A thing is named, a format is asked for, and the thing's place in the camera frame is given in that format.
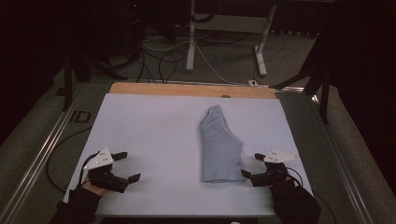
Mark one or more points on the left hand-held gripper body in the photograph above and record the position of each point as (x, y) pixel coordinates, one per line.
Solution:
(106, 179)

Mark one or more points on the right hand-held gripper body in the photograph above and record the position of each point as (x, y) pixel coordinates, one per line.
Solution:
(271, 175)

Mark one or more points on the grey-blue tank top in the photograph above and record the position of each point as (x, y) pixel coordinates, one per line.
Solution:
(219, 149)

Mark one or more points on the person's left hand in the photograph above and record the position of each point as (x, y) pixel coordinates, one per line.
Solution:
(93, 189)

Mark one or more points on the person's right hand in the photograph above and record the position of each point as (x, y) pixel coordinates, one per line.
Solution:
(283, 191)

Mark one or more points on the light blue table mat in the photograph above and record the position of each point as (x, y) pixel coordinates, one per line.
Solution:
(149, 130)

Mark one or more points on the white plug socket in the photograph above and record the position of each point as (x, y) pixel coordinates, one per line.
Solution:
(252, 83)

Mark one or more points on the black tripod stand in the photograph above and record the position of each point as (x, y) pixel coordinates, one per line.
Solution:
(67, 81)
(323, 93)

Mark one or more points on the dark equipment rack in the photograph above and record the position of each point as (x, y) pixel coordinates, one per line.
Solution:
(124, 28)

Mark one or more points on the black power strip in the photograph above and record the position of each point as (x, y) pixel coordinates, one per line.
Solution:
(294, 32)

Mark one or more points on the black rectangular floor bracket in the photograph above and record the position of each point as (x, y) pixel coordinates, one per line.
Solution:
(76, 116)

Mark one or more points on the aluminium floor rail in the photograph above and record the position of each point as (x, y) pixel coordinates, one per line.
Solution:
(342, 174)
(37, 161)

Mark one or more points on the white metal desk frame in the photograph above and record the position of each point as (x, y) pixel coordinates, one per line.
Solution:
(229, 24)

